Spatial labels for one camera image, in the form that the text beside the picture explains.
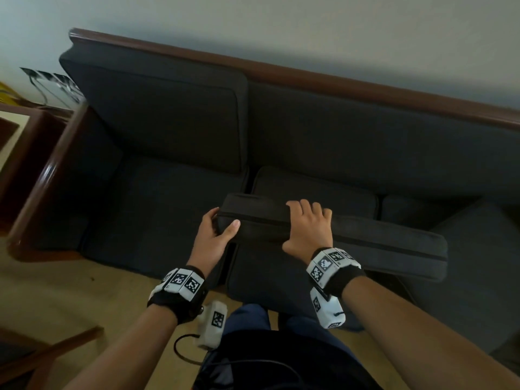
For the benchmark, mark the person's left hand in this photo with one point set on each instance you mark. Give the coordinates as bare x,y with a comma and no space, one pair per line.
207,249

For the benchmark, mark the person's right hand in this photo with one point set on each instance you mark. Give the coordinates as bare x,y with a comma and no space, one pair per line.
308,235

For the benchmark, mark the person's right little finger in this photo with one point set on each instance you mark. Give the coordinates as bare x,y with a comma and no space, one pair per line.
327,218

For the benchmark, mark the person's right middle finger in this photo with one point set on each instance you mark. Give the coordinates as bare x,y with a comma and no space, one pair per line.
306,209

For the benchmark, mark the person's left thumb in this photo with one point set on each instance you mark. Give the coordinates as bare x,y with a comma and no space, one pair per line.
230,230

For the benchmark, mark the dark grey seat cushion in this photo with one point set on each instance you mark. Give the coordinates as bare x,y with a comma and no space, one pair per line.
365,243
317,190
158,215

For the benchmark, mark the person's left forearm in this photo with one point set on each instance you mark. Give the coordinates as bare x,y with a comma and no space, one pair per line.
130,349

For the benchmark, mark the person's right forearm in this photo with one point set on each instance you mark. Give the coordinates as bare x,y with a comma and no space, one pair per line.
418,337

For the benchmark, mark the black marker wristband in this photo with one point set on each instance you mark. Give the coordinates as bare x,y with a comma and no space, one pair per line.
178,294
337,272

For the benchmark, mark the long dark grey back cushion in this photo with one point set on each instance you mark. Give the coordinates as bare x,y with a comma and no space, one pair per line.
386,150

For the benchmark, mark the person's blue trousers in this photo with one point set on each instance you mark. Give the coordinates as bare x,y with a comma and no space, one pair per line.
284,357

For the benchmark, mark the large dark grey cushion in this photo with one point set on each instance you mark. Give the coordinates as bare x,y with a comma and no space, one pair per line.
479,272

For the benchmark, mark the brown wooden side table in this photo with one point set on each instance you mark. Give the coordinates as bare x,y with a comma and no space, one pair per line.
24,158

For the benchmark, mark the clear stand with checkered markers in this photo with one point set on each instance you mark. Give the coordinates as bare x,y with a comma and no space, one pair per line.
55,83

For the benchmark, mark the yellow object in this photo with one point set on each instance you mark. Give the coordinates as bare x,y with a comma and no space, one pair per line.
5,93

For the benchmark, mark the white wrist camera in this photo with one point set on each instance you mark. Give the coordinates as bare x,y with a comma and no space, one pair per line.
213,322
327,310

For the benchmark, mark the dark sofa with wooden frame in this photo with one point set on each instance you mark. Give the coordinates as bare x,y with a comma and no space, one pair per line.
284,75

